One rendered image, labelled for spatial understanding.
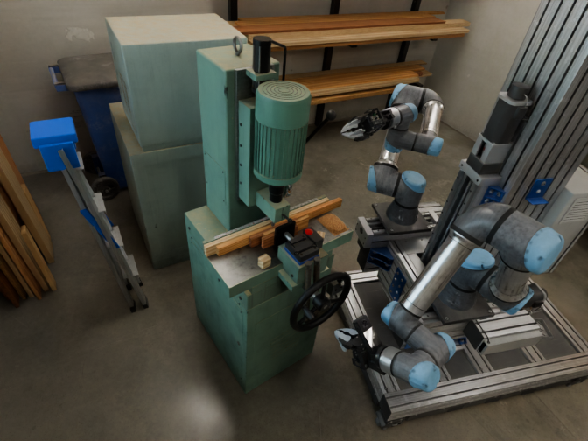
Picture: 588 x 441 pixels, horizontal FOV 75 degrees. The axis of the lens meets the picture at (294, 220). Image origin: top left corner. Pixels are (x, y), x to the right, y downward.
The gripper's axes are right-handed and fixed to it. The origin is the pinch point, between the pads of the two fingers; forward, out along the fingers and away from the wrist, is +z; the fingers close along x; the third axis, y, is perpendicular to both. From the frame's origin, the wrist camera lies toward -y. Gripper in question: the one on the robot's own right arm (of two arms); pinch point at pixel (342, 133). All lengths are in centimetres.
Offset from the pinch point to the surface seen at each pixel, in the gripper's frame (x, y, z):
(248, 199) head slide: 4.6, -33.5, 29.0
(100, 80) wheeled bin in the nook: -121, -136, 42
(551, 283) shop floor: 128, -73, -179
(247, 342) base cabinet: 57, -64, 44
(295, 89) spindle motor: -14.9, 10.1, 18.6
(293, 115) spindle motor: -6.3, 10.9, 24.2
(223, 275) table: 28, -34, 51
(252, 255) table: 25, -35, 37
